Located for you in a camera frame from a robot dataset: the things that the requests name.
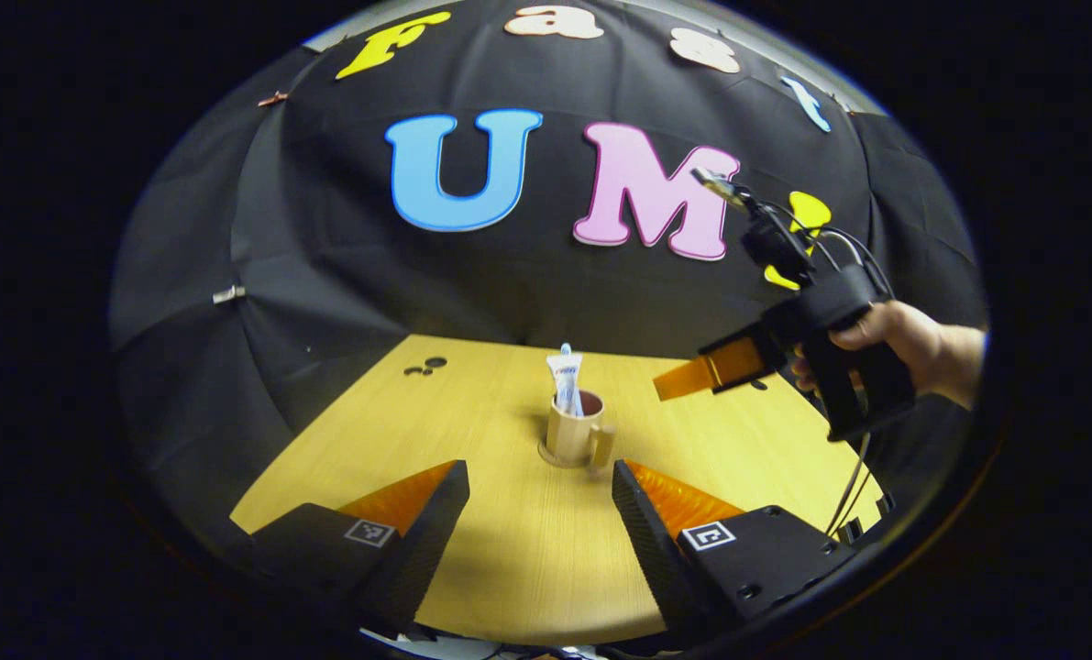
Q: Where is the white toothpaste tube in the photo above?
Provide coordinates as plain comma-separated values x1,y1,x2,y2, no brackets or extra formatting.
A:
546,351,585,418

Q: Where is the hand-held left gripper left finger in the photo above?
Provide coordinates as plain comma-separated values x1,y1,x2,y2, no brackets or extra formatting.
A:
234,458,471,638

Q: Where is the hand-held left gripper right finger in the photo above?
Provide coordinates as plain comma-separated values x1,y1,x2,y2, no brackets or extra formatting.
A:
612,458,863,644

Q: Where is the black cable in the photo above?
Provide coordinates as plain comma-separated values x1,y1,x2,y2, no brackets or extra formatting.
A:
824,431,875,540

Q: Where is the beige cup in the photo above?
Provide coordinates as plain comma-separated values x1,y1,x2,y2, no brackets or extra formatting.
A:
546,390,618,476

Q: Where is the wooden desktop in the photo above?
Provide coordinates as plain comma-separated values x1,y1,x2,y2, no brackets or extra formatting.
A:
229,335,886,647

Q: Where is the round cork coaster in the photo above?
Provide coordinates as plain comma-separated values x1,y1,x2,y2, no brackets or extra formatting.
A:
537,438,594,471

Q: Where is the light blue toothbrush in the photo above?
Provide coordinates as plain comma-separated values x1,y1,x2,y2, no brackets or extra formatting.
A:
559,343,585,418

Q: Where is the black backdrop cloth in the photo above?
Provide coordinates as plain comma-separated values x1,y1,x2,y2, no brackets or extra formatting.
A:
110,0,988,551

